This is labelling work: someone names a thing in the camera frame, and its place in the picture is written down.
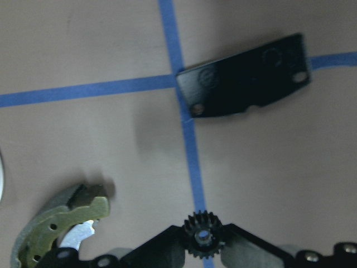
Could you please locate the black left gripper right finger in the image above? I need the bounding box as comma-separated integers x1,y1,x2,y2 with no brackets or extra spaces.
220,223,356,267

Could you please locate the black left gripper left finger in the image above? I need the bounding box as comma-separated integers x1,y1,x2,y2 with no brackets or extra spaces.
38,226,185,268

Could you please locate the black bearing gear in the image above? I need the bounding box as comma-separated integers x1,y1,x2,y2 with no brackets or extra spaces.
183,210,225,259

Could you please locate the green brake shoe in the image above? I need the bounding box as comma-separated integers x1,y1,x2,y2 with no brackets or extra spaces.
9,184,110,267

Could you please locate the black brake pad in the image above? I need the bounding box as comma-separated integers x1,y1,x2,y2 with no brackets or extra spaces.
176,33,311,118

